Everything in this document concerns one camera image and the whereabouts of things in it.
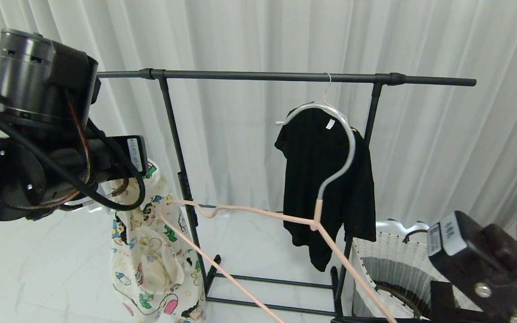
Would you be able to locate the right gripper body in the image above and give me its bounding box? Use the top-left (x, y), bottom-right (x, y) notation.
top-left (427, 210), bottom-right (517, 323)

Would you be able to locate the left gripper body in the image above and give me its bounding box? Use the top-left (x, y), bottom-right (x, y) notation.
top-left (87, 135), bottom-right (148, 180)

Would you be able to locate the cream printed garment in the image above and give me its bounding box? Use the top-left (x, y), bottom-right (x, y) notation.
top-left (108, 161), bottom-right (207, 323)

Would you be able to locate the pink clothes hanger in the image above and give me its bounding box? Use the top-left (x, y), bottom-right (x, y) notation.
top-left (158, 103), bottom-right (398, 323)
top-left (321, 73), bottom-right (359, 132)

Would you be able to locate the white laundry basket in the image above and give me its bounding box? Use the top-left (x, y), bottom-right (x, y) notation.
top-left (351, 220), bottom-right (483, 320)

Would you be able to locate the black clothes rack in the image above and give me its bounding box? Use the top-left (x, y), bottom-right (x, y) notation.
top-left (97, 68), bottom-right (478, 323)

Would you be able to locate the white curtain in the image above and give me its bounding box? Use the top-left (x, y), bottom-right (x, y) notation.
top-left (0, 0), bottom-right (517, 252)

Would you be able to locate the black T-shirt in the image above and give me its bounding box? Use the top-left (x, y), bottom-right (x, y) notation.
top-left (274, 104), bottom-right (377, 273)

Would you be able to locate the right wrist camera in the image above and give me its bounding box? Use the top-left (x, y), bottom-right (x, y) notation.
top-left (481, 223), bottom-right (517, 288)

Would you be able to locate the black cable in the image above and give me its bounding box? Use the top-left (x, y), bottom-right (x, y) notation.
top-left (0, 105), bottom-right (148, 212)

